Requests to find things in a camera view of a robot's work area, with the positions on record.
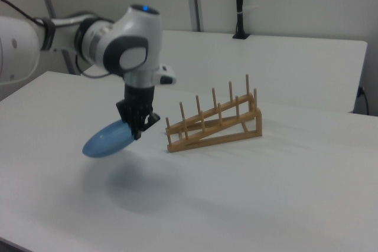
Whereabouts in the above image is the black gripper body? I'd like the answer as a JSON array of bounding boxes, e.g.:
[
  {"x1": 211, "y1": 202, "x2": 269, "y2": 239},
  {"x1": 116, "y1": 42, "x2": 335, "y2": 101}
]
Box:
[{"x1": 123, "y1": 84, "x2": 156, "y2": 117}]

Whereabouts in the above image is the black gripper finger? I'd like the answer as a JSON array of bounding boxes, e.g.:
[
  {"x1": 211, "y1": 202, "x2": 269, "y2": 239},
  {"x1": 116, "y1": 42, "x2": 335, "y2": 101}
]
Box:
[
  {"x1": 115, "y1": 100, "x2": 133, "y2": 126},
  {"x1": 134, "y1": 111, "x2": 161, "y2": 141}
]

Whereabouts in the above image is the blue round plate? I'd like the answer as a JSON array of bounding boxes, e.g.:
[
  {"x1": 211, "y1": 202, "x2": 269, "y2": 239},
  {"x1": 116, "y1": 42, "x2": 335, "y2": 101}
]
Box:
[{"x1": 82, "y1": 119, "x2": 137, "y2": 158}]

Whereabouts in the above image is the wooden plate rack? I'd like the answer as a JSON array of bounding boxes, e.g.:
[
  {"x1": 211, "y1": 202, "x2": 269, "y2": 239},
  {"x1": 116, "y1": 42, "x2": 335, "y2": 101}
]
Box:
[{"x1": 164, "y1": 73, "x2": 263, "y2": 153}]

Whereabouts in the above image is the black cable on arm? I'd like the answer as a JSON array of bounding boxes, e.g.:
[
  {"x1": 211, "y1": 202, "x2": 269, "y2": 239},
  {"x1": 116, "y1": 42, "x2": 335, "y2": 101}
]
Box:
[{"x1": 0, "y1": 0, "x2": 57, "y2": 52}]

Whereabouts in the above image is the black cable with blue plug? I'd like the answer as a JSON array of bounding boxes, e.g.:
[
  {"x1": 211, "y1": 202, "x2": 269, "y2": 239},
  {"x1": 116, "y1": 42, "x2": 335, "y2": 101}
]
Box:
[{"x1": 356, "y1": 86, "x2": 370, "y2": 114}]

